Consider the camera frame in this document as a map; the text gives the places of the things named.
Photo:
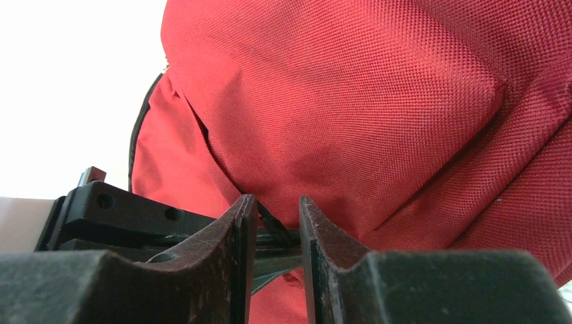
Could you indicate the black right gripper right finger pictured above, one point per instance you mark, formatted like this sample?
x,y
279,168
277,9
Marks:
x,y
346,282

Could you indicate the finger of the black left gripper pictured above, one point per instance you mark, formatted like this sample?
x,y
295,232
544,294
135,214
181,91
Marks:
x,y
108,216
272,261

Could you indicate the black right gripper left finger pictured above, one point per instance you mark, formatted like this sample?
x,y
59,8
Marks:
x,y
72,289

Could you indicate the red backpack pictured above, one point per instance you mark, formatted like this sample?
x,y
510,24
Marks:
x,y
414,126

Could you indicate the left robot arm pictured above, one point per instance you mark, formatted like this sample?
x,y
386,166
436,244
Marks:
x,y
22,223

